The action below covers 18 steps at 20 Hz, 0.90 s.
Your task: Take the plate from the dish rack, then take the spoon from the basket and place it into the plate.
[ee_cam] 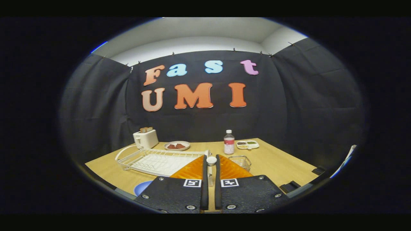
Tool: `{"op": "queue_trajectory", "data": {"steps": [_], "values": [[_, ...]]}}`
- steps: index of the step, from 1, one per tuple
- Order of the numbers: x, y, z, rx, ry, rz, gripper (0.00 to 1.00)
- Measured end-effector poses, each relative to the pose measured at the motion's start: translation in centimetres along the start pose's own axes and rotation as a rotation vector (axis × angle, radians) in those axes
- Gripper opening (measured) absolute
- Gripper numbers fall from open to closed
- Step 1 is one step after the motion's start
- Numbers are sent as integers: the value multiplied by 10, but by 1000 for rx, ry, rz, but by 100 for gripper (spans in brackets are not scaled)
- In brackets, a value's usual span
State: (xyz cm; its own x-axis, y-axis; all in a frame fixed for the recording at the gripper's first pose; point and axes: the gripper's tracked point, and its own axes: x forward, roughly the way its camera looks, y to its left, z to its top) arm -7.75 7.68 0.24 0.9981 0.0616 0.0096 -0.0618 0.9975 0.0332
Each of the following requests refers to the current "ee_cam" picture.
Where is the white wire dish rack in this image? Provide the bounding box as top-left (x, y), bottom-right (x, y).
top-left (115, 145), bottom-right (211, 177)

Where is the small beige plate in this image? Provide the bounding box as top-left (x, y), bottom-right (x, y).
top-left (164, 141), bottom-right (191, 151)

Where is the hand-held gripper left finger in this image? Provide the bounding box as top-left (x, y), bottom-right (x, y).
top-left (134, 155), bottom-right (209, 214)

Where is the black backdrop cloth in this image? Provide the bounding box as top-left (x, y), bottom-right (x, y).
top-left (59, 38), bottom-right (366, 170)

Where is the clear bottle with red label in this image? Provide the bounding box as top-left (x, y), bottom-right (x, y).
top-left (223, 130), bottom-right (235, 155)

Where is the blue plate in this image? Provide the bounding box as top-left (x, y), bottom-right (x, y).
top-left (134, 180), bottom-right (153, 197)

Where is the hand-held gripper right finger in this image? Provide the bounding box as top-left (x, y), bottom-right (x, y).
top-left (214, 154), bottom-right (290, 214)

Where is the metal wire basket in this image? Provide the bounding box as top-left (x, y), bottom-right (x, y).
top-left (229, 155), bottom-right (252, 172)

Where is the white toaster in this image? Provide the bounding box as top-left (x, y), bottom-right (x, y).
top-left (133, 129), bottom-right (159, 150)

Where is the white striped-handle spoon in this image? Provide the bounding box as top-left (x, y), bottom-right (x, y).
top-left (206, 156), bottom-right (217, 188)

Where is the white divided condiment tray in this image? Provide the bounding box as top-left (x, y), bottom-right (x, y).
top-left (236, 140), bottom-right (260, 150)

